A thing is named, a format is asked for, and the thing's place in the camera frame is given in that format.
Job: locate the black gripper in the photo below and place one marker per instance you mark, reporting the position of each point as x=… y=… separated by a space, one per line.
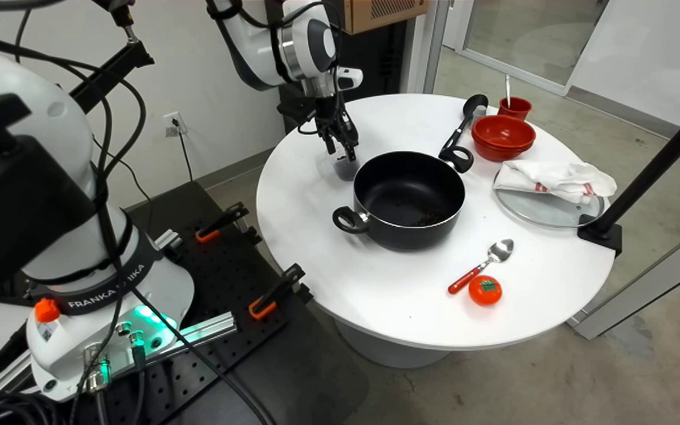
x=326 y=111

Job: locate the clear plastic jug with contents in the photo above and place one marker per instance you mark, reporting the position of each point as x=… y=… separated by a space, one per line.
x=345 y=168

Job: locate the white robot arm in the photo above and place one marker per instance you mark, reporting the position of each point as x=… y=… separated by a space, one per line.
x=108 y=288

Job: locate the black cooking pot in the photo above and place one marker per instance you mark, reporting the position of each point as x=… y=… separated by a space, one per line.
x=408 y=199

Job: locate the black cabinet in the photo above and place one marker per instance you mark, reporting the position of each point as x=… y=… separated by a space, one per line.
x=376 y=53

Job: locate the cardboard box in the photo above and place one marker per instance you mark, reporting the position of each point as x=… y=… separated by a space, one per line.
x=370 y=14

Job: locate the black ladle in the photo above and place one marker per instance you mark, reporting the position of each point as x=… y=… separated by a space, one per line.
x=466 y=118

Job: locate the black orange clamp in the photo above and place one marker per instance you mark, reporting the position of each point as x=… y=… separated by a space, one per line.
x=266 y=305
x=212 y=232

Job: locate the red bowl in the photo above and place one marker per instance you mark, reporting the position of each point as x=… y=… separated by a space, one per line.
x=501 y=137

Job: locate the red mug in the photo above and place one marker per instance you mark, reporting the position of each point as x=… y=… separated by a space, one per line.
x=518 y=107

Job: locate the orange tomato toy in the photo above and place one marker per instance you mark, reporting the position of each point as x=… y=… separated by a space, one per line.
x=486 y=292

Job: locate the round white table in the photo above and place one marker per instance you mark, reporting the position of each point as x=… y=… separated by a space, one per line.
x=404 y=295

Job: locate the white cloth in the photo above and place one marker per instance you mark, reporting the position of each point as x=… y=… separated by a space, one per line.
x=572 y=183

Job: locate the wall power outlet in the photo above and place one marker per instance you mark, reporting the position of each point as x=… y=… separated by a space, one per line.
x=174 y=123

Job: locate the red handled spoon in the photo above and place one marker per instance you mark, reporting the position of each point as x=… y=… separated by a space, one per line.
x=496 y=254

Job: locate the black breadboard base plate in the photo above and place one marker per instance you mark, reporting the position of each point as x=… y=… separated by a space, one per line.
x=225 y=366

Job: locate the black camera stand pole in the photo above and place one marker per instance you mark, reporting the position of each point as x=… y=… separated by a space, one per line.
x=606 y=229

